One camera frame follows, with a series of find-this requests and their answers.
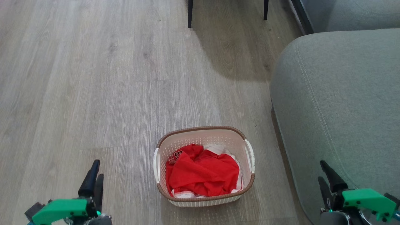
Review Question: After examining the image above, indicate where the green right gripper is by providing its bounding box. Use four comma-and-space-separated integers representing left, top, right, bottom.
317, 160, 400, 225

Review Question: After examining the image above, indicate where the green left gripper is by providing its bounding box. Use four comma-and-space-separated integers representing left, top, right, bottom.
25, 160, 113, 225

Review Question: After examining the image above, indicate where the white laundry basket brown rim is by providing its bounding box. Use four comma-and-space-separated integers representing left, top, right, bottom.
153, 126, 256, 208

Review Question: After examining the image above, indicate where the grey-green sofa seat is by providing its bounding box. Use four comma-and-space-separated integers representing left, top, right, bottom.
269, 28, 400, 225

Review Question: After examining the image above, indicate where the red jersey garment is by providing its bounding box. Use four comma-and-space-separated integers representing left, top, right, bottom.
165, 144, 240, 197

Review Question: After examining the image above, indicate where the grey-green sofa cushion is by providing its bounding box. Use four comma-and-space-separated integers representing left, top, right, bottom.
301, 0, 400, 33

